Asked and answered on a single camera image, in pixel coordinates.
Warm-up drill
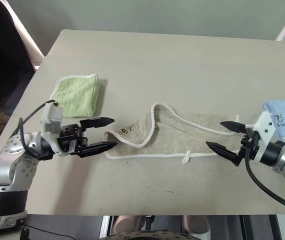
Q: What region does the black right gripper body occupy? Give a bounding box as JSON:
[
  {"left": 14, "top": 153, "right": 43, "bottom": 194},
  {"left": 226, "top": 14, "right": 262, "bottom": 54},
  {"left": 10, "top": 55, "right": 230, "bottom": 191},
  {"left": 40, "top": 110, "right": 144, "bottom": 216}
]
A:
[{"left": 236, "top": 124, "right": 260, "bottom": 166}]

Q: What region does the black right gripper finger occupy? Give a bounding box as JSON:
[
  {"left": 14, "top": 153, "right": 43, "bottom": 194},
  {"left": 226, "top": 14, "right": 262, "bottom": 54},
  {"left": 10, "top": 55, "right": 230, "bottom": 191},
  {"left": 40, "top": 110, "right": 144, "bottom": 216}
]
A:
[
  {"left": 205, "top": 141, "right": 241, "bottom": 167},
  {"left": 219, "top": 120, "right": 248, "bottom": 135}
]

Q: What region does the pinkish rounded shape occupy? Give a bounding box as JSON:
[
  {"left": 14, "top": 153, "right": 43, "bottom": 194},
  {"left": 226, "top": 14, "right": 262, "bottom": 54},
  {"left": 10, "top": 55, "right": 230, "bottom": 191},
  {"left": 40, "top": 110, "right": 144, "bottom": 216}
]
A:
[
  {"left": 113, "top": 215, "right": 146, "bottom": 235},
  {"left": 181, "top": 215, "right": 212, "bottom": 239}
]

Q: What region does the black frame bar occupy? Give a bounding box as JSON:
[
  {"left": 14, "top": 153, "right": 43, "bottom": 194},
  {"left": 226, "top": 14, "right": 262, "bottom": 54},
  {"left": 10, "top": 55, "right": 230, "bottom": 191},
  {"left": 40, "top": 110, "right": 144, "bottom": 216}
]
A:
[
  {"left": 268, "top": 214, "right": 280, "bottom": 240},
  {"left": 239, "top": 214, "right": 250, "bottom": 240}
]

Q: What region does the pinkish white slanted strip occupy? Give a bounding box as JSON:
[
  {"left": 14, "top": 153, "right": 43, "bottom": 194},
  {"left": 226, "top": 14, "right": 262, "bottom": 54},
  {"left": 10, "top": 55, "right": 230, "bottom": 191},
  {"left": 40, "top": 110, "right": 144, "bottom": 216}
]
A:
[{"left": 0, "top": 0, "right": 45, "bottom": 67}]

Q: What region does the black floor cable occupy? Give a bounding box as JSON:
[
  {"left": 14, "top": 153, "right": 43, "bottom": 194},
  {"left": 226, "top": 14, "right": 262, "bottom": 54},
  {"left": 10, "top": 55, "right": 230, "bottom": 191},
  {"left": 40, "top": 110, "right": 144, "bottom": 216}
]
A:
[{"left": 21, "top": 223, "right": 60, "bottom": 238}]

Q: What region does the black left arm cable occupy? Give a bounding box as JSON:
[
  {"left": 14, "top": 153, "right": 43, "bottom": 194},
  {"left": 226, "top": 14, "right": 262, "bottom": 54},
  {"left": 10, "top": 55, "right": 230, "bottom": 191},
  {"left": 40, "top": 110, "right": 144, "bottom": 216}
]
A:
[{"left": 13, "top": 99, "right": 60, "bottom": 151}]

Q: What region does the aluminium rail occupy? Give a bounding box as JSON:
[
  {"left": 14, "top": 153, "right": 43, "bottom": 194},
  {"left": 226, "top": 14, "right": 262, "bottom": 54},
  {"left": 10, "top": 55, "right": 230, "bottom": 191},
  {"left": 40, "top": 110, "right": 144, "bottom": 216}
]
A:
[{"left": 99, "top": 215, "right": 115, "bottom": 240}]

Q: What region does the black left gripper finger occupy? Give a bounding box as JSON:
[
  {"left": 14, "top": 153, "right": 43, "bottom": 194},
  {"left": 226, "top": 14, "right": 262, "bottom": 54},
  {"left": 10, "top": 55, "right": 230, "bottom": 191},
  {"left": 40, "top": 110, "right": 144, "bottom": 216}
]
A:
[
  {"left": 77, "top": 141, "right": 119, "bottom": 159},
  {"left": 79, "top": 116, "right": 116, "bottom": 132}
]

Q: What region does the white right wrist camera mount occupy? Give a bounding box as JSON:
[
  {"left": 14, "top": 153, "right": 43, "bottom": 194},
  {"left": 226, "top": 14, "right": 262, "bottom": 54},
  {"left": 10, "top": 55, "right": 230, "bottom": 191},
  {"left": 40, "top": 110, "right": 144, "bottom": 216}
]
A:
[{"left": 248, "top": 110, "right": 278, "bottom": 165}]

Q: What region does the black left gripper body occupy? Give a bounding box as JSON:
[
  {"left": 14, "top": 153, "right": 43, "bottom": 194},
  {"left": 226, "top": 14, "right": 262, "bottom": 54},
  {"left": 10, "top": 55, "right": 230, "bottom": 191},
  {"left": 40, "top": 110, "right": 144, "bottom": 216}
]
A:
[{"left": 56, "top": 123, "right": 89, "bottom": 157}]

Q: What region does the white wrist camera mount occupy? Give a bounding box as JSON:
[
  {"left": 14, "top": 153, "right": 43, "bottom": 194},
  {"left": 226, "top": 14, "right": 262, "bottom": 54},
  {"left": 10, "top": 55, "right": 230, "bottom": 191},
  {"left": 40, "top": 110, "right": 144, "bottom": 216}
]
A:
[
  {"left": 40, "top": 102, "right": 70, "bottom": 158},
  {"left": 248, "top": 110, "right": 278, "bottom": 165}
]

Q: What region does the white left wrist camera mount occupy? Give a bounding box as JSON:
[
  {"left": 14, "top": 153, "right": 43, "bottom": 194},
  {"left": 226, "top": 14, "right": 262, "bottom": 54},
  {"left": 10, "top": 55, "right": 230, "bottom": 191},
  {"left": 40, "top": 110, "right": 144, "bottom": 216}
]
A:
[{"left": 40, "top": 102, "right": 70, "bottom": 158}]

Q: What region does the beige towel with white trim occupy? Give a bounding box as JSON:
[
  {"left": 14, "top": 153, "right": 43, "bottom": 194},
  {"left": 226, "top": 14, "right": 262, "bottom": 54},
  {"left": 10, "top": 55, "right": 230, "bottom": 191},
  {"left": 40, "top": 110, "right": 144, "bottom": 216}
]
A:
[{"left": 103, "top": 102, "right": 245, "bottom": 165}]

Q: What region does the folded green towel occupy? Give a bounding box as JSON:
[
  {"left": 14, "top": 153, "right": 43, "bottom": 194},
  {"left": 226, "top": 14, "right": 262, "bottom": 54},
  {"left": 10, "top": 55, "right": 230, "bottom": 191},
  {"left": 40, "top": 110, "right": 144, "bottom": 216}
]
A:
[{"left": 49, "top": 72, "right": 101, "bottom": 119}]

